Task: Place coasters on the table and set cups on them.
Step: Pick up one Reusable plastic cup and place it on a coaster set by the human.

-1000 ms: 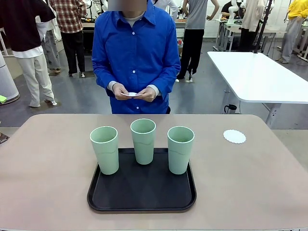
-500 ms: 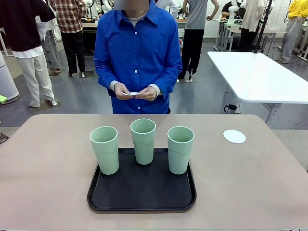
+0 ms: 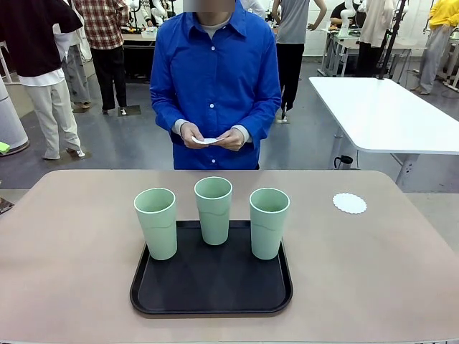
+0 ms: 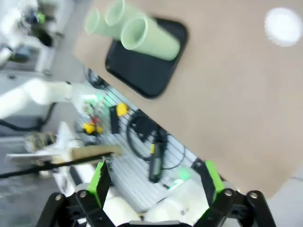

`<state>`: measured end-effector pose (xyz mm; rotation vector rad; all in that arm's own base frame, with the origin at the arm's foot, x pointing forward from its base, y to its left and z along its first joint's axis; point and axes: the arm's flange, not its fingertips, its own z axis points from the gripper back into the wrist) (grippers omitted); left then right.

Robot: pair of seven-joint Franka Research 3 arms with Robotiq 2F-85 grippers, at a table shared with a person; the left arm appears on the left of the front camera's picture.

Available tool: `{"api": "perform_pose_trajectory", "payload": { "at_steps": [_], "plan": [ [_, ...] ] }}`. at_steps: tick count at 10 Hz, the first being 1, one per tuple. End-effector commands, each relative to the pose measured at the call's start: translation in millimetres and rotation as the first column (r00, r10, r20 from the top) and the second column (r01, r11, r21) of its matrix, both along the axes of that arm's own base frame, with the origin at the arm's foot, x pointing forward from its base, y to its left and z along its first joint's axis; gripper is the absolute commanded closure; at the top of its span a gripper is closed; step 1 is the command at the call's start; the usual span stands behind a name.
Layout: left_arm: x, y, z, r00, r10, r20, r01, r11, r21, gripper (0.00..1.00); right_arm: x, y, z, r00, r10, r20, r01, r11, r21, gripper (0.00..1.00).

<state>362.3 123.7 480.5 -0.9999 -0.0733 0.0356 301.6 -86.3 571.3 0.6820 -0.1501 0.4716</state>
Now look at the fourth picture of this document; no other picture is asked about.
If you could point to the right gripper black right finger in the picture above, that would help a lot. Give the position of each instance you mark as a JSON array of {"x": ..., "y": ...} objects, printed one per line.
[{"x": 216, "y": 186}]

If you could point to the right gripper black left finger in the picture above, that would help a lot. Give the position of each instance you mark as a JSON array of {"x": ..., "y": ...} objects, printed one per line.
[{"x": 94, "y": 185}]

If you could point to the pale green plastic cup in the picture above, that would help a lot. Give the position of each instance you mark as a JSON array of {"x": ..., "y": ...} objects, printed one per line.
[
  {"x": 93, "y": 22},
  {"x": 154, "y": 40},
  {"x": 116, "y": 11}
]

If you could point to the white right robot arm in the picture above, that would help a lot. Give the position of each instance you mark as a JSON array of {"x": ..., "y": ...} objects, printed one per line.
[{"x": 175, "y": 201}]

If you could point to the grey grooved base platform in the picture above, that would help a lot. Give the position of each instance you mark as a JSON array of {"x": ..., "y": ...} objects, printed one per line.
[{"x": 132, "y": 170}]

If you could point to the thin black rod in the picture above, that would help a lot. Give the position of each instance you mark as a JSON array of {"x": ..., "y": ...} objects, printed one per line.
[{"x": 47, "y": 166}]

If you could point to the black handheld control device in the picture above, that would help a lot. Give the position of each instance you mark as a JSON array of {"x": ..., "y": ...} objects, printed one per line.
[{"x": 155, "y": 157}]

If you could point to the black mounting plate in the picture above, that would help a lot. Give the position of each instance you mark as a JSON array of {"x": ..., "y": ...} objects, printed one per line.
[{"x": 142, "y": 128}]

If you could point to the yellow block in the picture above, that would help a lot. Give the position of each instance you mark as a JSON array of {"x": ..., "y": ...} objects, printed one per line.
[{"x": 122, "y": 109}]

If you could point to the black plastic tray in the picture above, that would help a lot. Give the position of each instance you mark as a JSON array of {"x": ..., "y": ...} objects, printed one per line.
[{"x": 142, "y": 71}]

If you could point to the white scalloped paper coaster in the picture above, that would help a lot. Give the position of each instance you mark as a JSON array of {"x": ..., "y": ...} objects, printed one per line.
[{"x": 282, "y": 26}]

